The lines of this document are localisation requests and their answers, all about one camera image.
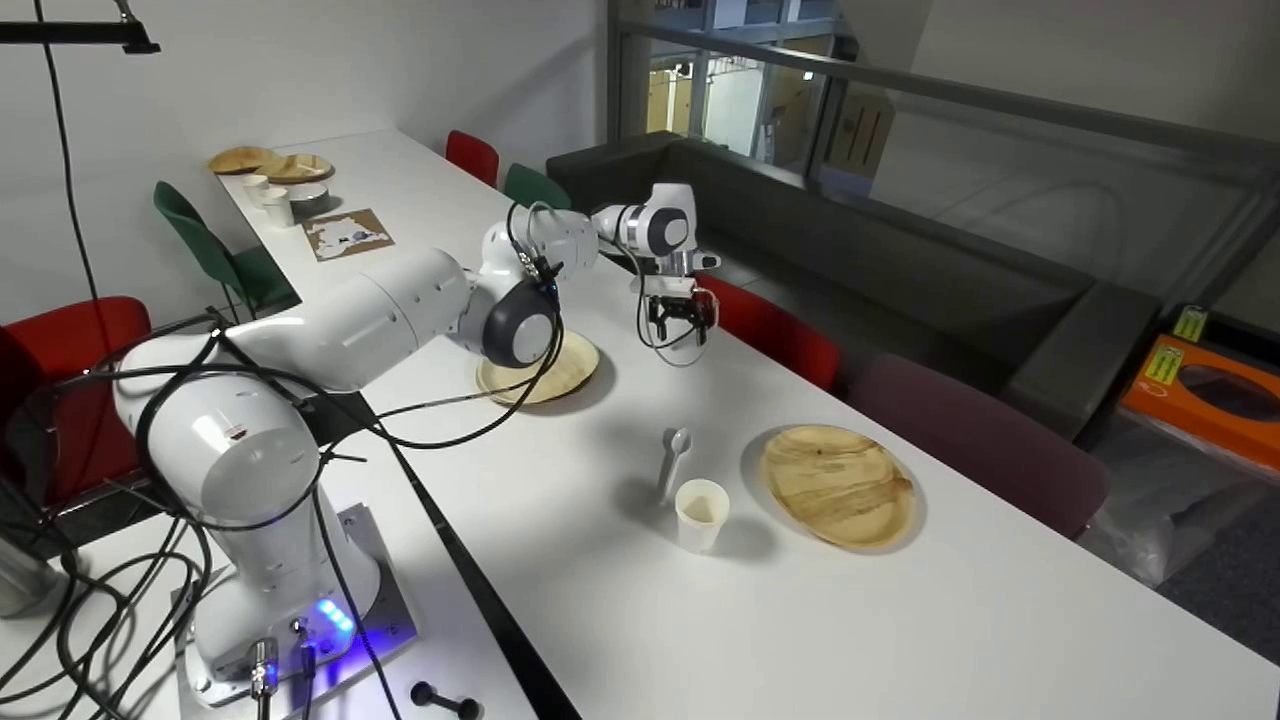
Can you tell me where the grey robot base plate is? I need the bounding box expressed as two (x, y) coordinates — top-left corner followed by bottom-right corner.
(171, 502), (421, 713)

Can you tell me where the yellow sign behind glass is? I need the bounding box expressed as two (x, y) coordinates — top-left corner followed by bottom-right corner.
(817, 84), (899, 177)

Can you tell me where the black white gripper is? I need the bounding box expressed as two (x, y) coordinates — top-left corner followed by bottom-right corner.
(646, 286), (726, 347)

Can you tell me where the small red chair back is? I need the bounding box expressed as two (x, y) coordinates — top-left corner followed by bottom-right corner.
(442, 130), (506, 187)

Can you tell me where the white paper cup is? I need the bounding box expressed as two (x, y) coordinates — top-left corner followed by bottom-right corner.
(672, 478), (736, 556)

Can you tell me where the metal glass railing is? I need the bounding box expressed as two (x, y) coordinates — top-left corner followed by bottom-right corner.
(609, 12), (1280, 318)

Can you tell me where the black cable bundle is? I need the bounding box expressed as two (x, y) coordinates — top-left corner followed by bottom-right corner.
(0, 305), (403, 720)

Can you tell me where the black camera boom bar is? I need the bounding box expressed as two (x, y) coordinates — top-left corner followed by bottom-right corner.
(0, 15), (166, 62)

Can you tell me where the orange bin lid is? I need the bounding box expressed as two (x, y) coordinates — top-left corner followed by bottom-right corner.
(1117, 333), (1280, 474)

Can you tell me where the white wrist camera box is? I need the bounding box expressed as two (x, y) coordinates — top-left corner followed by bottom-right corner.
(636, 257), (701, 310)

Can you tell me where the red seat cushion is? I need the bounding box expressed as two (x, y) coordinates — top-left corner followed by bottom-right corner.
(694, 274), (847, 392)

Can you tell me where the green plastic chair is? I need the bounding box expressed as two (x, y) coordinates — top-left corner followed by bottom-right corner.
(152, 177), (297, 323)

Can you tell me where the brown wooden plate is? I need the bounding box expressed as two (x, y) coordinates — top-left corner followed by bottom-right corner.
(262, 152), (341, 187)
(203, 140), (284, 181)

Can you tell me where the small green chair back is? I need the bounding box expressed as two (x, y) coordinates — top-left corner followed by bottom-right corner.
(500, 162), (576, 215)

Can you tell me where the red office chair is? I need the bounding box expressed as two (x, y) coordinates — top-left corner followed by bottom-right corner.
(0, 293), (155, 516)

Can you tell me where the small white bowl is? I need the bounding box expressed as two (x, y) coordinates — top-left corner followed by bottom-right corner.
(284, 181), (336, 225)

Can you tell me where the printed picture card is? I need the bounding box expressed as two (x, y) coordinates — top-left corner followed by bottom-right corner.
(299, 207), (399, 265)

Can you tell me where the dark grey sofa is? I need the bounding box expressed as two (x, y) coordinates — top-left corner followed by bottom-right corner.
(544, 132), (1165, 444)

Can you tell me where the black dumbbell-shaped knob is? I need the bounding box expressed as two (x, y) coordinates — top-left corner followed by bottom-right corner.
(410, 678), (480, 720)

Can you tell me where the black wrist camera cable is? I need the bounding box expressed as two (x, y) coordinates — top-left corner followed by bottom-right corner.
(314, 197), (720, 460)

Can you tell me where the wood-grain palm-leaf plate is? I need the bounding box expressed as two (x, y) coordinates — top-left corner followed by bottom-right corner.
(740, 421), (930, 556)

